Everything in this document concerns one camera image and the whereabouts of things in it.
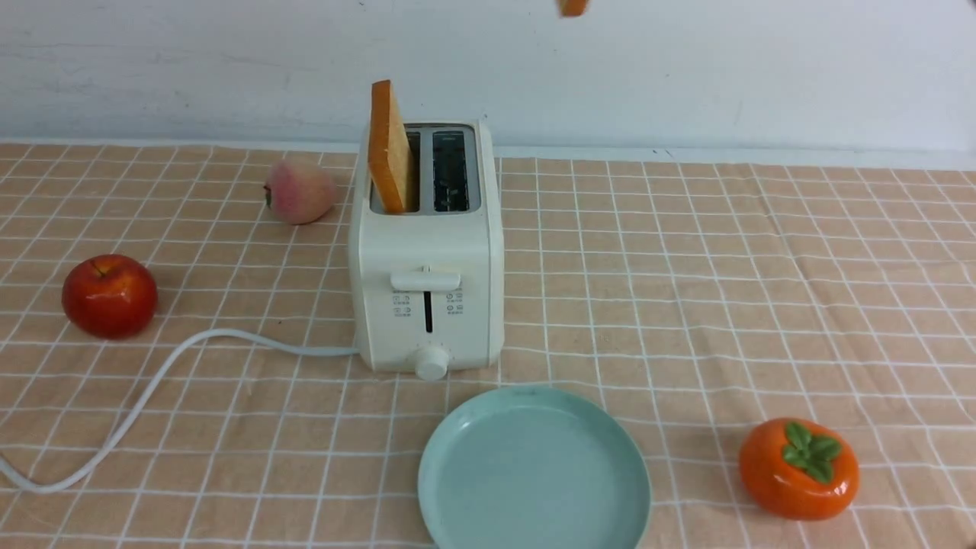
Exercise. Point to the toast slice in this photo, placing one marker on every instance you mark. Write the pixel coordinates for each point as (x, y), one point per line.
(572, 8)
(390, 158)

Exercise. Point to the white two-slot toaster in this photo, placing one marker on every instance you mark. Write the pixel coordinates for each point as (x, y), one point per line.
(427, 286)

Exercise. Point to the light blue plate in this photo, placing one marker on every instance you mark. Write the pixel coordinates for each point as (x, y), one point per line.
(533, 467)

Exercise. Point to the pink peach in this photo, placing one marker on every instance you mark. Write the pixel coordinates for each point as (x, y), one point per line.
(298, 192)

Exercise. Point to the orange persimmon with green leaf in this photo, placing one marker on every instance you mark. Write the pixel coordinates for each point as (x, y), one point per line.
(799, 469)

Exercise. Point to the red apple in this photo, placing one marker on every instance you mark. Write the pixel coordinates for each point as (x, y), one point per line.
(110, 296)

